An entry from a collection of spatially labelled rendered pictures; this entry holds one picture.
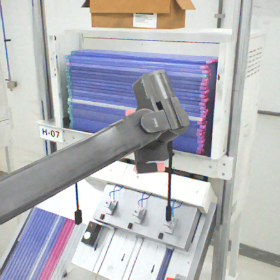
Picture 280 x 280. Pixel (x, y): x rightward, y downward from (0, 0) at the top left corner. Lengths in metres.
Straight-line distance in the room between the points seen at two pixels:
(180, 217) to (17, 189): 0.73
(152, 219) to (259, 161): 1.61
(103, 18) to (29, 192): 1.17
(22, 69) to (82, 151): 3.16
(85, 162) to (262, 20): 2.09
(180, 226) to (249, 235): 1.85
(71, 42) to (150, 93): 0.76
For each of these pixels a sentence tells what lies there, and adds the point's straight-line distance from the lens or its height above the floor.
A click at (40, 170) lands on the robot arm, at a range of 0.53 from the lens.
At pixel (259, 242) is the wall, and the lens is 2.98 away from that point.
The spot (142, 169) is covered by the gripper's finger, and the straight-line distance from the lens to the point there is 0.75.
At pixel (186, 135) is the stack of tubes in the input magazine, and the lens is 1.09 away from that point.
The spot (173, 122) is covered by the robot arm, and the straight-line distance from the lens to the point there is 0.66.
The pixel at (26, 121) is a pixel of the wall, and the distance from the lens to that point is 3.81.
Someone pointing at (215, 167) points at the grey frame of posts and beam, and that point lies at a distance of 1.12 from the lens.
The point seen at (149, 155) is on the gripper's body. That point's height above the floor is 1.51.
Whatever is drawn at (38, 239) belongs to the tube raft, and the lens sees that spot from 1.43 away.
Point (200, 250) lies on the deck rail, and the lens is 1.17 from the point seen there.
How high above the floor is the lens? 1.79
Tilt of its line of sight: 20 degrees down
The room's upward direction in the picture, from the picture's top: straight up
